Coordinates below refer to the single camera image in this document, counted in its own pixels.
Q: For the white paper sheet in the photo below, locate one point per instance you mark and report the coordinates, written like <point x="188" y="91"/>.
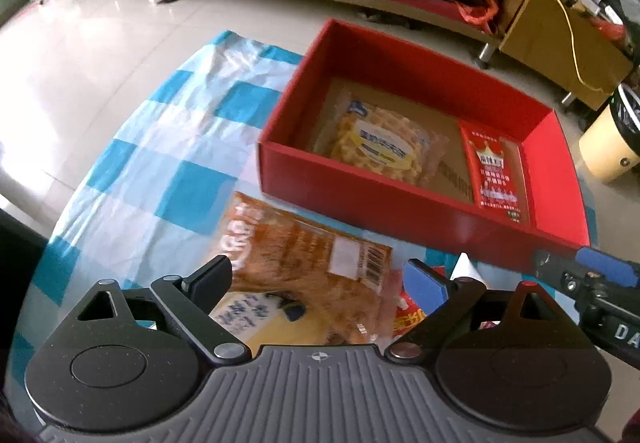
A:
<point x="465" y="268"/>

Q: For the clear waffle packet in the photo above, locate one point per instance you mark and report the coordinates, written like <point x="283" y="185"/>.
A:
<point x="380" y="143"/>

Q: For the blue white checkered tablecloth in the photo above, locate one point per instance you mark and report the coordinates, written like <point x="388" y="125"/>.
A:
<point x="150" y="148"/>

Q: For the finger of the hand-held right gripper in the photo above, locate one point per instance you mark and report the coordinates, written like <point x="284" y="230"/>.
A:
<point x="605" y="267"/>

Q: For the long wooden TV stand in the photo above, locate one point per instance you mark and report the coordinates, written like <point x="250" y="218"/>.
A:
<point x="550" y="33"/>

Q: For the orange bread packet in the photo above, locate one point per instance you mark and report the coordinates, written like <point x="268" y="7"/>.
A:
<point x="300" y="263"/>

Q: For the red cardboard box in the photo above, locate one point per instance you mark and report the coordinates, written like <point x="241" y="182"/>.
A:
<point x="380" y="203"/>

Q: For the cream trash bin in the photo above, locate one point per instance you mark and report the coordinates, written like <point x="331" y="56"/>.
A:
<point x="605" y="148"/>

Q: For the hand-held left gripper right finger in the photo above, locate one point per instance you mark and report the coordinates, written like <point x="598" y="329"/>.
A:
<point x="425" y="284"/>

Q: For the red packet with yellow print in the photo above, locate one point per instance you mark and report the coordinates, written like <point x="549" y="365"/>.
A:
<point x="407" y="318"/>

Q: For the yellow packet with blue print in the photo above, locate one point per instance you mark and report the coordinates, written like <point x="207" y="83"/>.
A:
<point x="250" y="318"/>

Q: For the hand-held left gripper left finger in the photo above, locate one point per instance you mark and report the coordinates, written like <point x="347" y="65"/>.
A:
<point x="212" y="280"/>

